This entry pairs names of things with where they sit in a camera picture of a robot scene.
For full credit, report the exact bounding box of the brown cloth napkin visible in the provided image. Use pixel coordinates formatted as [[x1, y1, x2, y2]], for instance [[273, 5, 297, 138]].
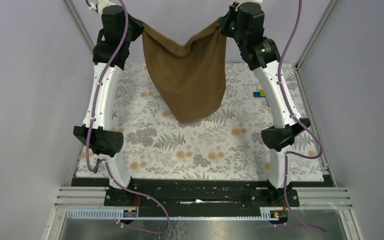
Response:
[[142, 19, 227, 124]]

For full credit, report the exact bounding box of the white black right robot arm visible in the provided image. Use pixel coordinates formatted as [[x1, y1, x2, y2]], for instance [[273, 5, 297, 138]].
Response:
[[219, 1, 311, 206]]

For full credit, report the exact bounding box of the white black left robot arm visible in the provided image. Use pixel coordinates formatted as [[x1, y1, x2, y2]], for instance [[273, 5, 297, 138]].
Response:
[[73, 0, 144, 206]]

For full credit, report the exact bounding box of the colourful toy block structure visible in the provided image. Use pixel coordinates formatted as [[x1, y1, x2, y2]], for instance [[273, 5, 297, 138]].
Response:
[[253, 90, 266, 98]]

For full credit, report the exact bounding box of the floral patterned table mat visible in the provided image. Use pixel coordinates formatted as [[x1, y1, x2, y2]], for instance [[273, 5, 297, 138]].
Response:
[[76, 62, 325, 182]]

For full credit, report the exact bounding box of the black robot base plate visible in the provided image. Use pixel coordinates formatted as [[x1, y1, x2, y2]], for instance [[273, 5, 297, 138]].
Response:
[[72, 176, 334, 217]]

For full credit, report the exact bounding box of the white slotted cable duct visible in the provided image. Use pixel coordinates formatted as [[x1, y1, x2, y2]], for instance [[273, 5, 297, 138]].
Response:
[[66, 207, 289, 222]]

